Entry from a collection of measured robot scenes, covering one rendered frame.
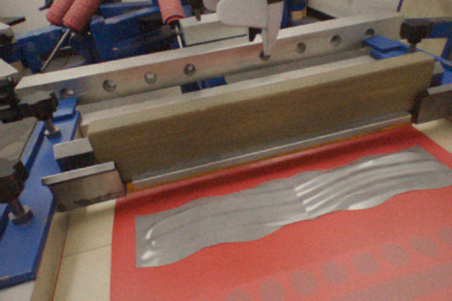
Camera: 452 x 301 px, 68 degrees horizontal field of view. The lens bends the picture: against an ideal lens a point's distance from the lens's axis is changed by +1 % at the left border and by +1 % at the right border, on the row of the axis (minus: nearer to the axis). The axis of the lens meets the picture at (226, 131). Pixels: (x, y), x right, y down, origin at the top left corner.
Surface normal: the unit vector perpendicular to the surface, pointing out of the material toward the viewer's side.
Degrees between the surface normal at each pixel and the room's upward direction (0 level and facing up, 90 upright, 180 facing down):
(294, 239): 0
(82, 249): 0
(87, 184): 90
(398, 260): 0
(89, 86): 90
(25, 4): 90
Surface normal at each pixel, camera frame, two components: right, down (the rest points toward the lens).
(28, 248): -0.11, -0.84
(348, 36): 0.24, 0.50
